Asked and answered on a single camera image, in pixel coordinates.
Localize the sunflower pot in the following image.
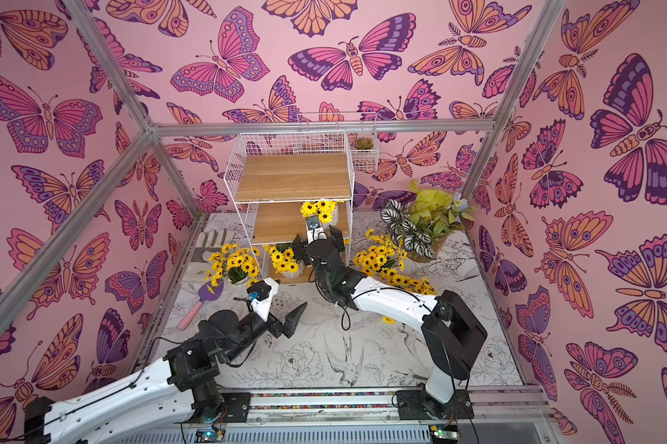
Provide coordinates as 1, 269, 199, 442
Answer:
353, 229, 407, 279
206, 243, 260, 289
300, 200, 343, 227
373, 274, 438, 329
265, 243, 306, 279

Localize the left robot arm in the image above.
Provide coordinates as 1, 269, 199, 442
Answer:
24, 305, 307, 443

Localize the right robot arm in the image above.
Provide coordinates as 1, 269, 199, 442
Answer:
292, 231, 488, 405

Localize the purple pink garden trowel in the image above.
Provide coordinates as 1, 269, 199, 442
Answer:
177, 279, 224, 331

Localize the green striped leafy potted plant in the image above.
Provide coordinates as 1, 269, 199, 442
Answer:
381, 179, 477, 263

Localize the grey white gardening glove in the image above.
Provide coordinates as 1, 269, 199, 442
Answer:
181, 229, 235, 288

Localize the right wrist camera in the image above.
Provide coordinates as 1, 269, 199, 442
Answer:
305, 216, 326, 243

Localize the white wire wooden shelf rack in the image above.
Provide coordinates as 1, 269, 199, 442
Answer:
224, 129, 379, 284

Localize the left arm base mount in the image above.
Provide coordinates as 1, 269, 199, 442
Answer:
187, 391, 252, 424

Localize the small succulent in wire basket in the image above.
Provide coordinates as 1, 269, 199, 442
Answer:
354, 137, 375, 151

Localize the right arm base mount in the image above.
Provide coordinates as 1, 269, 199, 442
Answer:
392, 388, 475, 421

